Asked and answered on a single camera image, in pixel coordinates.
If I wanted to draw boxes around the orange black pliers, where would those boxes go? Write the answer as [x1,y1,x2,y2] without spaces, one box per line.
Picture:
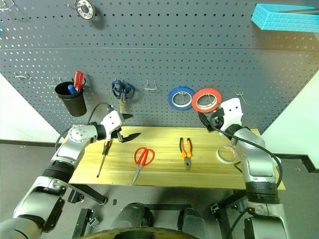
[179,137,193,171]

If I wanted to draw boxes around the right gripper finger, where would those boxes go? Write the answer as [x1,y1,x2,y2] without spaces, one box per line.
[197,110,213,133]

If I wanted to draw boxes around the red handled screwdriver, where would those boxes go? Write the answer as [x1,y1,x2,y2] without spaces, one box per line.
[73,71,85,92]

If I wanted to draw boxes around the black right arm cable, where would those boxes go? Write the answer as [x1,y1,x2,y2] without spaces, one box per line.
[210,117,284,186]

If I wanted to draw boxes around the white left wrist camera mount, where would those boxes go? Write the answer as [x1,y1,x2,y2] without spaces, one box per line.
[100,110,123,141]

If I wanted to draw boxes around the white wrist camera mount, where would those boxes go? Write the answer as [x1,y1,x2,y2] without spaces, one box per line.
[100,110,123,141]
[220,97,244,132]

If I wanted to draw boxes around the blue handled scissors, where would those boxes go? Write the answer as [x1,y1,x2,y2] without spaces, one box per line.
[111,80,136,114]

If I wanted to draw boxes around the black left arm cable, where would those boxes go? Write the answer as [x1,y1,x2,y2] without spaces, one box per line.
[55,102,114,150]

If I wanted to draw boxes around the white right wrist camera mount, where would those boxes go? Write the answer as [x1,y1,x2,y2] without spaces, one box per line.
[220,97,244,132]

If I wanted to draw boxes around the turquoise brick-pattern box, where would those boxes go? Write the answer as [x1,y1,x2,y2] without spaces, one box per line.
[251,3,319,33]

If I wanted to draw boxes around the dark rounded shape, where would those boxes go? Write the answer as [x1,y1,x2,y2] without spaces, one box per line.
[109,202,153,232]
[177,207,210,239]

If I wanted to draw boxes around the black metal table frame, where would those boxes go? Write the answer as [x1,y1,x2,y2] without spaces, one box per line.
[67,183,253,239]

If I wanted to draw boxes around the orange black handled screwdriver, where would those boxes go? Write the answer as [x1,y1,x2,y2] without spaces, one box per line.
[96,139,112,179]

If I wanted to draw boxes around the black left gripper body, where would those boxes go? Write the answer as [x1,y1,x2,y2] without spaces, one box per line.
[115,119,126,143]

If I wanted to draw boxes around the red tape roll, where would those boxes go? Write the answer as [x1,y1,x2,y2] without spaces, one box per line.
[191,87,223,114]

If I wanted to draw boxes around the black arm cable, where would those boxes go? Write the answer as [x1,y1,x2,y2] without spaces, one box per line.
[210,117,284,186]
[55,102,114,150]

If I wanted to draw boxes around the red handled scissors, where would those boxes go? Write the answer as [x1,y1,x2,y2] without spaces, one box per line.
[131,146,156,186]

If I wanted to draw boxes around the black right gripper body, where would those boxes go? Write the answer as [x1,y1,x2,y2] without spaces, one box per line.
[208,108,226,132]

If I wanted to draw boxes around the grey metal pegboard wall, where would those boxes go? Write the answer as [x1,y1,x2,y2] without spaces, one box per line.
[0,0,319,136]

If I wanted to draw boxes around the black cup holder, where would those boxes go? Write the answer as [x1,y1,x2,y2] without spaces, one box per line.
[54,81,88,118]

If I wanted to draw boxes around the white tape roll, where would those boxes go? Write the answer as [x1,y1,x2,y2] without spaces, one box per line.
[215,144,238,165]

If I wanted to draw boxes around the blue tape roll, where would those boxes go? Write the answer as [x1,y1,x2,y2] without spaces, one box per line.
[167,86,196,111]

